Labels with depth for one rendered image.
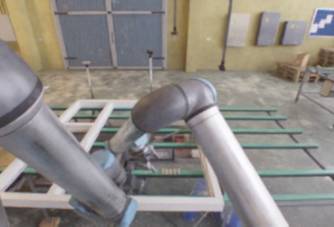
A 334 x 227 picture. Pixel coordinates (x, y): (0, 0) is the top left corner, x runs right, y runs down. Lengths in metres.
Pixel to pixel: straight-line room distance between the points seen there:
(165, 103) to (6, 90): 0.36
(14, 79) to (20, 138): 0.09
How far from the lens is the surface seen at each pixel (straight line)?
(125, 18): 7.34
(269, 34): 7.99
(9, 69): 0.28
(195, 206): 1.22
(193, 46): 7.01
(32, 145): 0.33
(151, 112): 0.53
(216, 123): 0.56
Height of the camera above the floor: 1.89
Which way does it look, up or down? 28 degrees down
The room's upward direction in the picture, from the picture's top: straight up
